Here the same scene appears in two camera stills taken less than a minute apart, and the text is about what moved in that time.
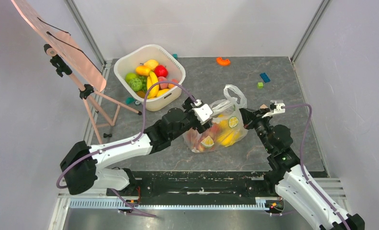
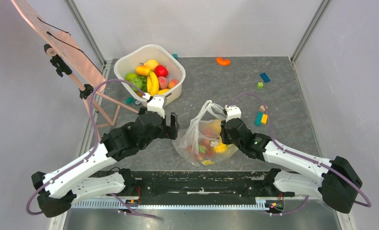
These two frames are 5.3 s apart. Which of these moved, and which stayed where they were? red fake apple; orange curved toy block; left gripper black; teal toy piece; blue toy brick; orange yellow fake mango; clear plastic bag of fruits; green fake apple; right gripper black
Moved: right gripper black; left gripper black; clear plastic bag of fruits
Stayed: teal toy piece; blue toy brick; red fake apple; green fake apple; orange yellow fake mango; orange curved toy block
